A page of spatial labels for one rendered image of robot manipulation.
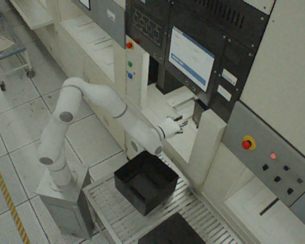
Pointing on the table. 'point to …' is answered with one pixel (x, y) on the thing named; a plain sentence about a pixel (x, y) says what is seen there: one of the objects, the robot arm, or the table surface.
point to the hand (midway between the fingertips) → (182, 120)
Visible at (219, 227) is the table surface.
